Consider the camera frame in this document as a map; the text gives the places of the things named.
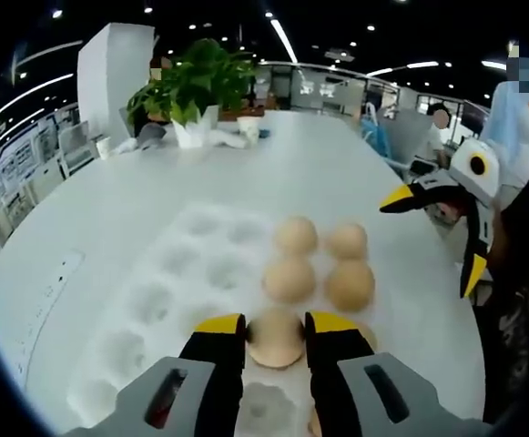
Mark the green potted plant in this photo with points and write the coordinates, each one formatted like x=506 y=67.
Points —
x=191 y=82

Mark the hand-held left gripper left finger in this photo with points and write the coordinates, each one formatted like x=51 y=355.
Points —
x=214 y=368

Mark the white foam tray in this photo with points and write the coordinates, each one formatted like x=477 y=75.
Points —
x=164 y=273

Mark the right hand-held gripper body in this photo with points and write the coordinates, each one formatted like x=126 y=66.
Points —
x=463 y=161

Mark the cluster of brown eggs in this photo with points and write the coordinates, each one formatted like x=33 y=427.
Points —
x=289 y=278

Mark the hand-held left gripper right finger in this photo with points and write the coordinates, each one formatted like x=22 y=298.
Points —
x=332 y=368

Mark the white crumpled tissue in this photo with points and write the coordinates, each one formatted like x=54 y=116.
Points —
x=223 y=137

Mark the blue plastic bag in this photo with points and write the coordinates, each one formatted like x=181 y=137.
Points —
x=375 y=134

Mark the long ceiling light bar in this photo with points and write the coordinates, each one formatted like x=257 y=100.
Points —
x=284 y=41

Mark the white cabinet row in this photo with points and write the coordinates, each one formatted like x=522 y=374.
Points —
x=13 y=205

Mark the brown wooden box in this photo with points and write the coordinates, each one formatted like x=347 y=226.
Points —
x=246 y=113

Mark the white paper cup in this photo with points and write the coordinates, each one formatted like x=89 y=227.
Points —
x=104 y=149
x=248 y=129

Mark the white square pillar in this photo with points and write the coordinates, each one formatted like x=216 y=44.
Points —
x=109 y=68

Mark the white office chair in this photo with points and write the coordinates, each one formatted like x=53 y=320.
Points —
x=75 y=145

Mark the brown hen egg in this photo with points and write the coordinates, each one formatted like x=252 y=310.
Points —
x=275 y=339

